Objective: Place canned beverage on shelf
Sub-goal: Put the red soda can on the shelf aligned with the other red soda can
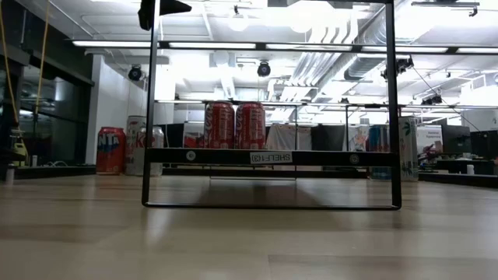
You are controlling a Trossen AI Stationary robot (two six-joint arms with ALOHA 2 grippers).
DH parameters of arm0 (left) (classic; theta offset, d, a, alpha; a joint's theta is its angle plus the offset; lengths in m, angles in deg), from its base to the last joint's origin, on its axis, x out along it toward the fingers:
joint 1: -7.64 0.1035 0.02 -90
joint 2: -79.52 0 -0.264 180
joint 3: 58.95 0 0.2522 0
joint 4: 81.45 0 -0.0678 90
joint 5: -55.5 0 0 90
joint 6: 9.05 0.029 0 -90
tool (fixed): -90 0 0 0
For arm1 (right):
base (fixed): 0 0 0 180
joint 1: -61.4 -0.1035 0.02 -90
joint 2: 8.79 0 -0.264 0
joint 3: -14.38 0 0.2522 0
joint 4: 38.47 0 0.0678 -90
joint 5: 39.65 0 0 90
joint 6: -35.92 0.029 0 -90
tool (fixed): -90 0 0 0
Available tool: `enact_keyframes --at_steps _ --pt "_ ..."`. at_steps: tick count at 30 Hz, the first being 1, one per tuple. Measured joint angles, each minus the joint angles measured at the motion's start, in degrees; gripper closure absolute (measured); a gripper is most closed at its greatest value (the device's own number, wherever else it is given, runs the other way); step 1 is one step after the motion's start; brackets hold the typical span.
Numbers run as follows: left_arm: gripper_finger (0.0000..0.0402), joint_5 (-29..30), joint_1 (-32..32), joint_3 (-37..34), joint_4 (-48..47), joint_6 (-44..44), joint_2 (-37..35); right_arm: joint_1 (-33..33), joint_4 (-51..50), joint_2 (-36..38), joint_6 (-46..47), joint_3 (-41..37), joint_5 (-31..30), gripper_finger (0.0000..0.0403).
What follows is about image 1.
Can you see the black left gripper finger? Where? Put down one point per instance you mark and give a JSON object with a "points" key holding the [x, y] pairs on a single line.
{"points": [[173, 7]]}

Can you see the dark can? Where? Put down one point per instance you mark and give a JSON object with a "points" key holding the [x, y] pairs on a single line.
{"points": [[133, 132]]}

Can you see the red Star Wars Coca-Cola can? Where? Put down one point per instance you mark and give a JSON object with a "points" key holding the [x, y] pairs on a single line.
{"points": [[251, 128]]}

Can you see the white shelf label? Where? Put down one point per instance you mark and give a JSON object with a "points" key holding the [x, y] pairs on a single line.
{"points": [[271, 157]]}

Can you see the long ceiling light strip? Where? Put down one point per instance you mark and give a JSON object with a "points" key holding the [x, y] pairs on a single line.
{"points": [[116, 44]]}

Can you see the red and white box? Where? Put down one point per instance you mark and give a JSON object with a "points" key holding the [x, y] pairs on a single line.
{"points": [[192, 141]]}

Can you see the silver Diet Coke can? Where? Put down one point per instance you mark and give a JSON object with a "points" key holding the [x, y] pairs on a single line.
{"points": [[155, 151]]}

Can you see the red Fanta can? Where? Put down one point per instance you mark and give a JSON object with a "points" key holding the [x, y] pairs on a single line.
{"points": [[111, 155]]}

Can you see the white cloth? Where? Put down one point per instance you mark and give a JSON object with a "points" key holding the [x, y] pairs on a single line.
{"points": [[288, 136]]}

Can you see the small white cup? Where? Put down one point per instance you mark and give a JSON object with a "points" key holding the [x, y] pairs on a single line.
{"points": [[34, 160], [470, 169]]}

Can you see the yellow device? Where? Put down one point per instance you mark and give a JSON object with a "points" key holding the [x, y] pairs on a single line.
{"points": [[21, 153]]}

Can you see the small white bottle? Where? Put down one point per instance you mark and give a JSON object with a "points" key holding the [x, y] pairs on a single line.
{"points": [[10, 173]]}

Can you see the white sign board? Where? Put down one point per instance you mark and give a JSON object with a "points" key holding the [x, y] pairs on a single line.
{"points": [[430, 136]]}

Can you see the black ceiling camera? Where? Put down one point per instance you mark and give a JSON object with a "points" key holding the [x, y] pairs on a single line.
{"points": [[432, 100], [264, 69], [135, 73], [403, 64]]}

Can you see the wooden shelf with black frame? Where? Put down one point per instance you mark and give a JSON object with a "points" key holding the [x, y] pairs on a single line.
{"points": [[218, 156]]}

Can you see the black metal rack frame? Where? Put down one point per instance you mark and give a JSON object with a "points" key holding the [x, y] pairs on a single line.
{"points": [[323, 104]]}

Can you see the silver ventilation duct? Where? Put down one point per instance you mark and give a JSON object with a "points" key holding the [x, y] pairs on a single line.
{"points": [[362, 68]]}

